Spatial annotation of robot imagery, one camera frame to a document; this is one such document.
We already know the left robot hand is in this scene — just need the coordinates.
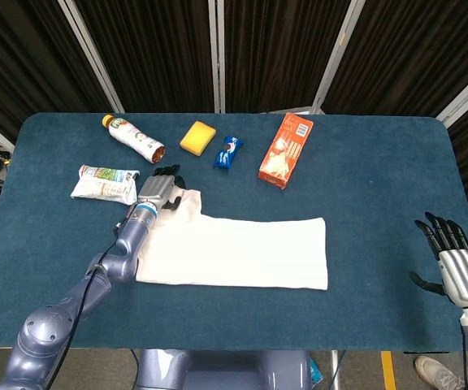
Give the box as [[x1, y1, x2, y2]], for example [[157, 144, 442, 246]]
[[136, 163, 187, 213]]

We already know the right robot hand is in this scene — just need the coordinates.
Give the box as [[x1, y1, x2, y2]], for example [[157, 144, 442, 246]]
[[408, 211, 468, 309]]

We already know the white snack bag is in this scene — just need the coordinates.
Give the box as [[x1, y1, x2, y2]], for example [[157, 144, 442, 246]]
[[70, 163, 141, 206]]

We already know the white cloth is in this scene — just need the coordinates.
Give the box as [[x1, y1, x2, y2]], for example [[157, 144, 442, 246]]
[[135, 187, 330, 291]]

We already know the yellow-capped drink bottle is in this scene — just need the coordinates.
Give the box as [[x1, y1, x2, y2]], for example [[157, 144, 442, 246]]
[[102, 114, 167, 164]]

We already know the yellow sponge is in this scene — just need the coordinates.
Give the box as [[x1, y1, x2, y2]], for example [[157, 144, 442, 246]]
[[179, 120, 218, 156]]

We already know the blue snack packet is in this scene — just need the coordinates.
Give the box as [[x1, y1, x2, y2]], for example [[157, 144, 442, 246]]
[[212, 135, 245, 170]]

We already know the white sneaker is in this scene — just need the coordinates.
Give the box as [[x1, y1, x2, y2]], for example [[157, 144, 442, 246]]
[[414, 355, 465, 390]]

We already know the orange cardboard box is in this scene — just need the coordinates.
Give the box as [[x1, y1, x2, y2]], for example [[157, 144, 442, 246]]
[[258, 112, 314, 191]]

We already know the metal table leg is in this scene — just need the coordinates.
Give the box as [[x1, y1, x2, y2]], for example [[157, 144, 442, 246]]
[[329, 349, 343, 390]]

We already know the grey-blue robot torso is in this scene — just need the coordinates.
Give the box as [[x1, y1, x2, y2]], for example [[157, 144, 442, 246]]
[[135, 349, 313, 390]]

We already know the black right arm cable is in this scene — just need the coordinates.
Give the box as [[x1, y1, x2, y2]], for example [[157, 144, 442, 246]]
[[461, 336, 468, 390]]

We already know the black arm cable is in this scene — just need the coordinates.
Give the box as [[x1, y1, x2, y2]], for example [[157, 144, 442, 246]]
[[461, 336, 468, 390], [45, 221, 129, 390]]

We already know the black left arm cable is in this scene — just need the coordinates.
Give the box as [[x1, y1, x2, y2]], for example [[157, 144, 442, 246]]
[[45, 221, 129, 390]]

